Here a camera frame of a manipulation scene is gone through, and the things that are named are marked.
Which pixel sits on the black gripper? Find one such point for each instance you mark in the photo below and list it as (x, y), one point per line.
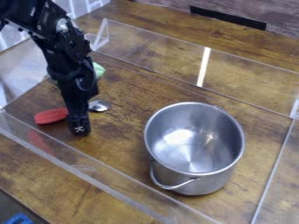
(76, 82)

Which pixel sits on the pink handled metal spoon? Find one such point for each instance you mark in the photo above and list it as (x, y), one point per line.
(56, 114)

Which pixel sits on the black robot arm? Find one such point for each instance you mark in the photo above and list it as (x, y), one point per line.
(66, 50)

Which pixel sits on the green bitter gourd toy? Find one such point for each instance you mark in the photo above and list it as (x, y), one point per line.
(99, 70)

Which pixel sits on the clear acrylic barrier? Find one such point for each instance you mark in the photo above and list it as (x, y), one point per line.
(91, 179)

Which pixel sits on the stainless steel pot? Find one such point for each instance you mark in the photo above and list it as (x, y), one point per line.
(195, 142)

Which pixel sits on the blue object at corner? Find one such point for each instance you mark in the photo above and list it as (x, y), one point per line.
(19, 219)

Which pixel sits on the black wall vent strip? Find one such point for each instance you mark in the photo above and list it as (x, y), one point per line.
(228, 18)

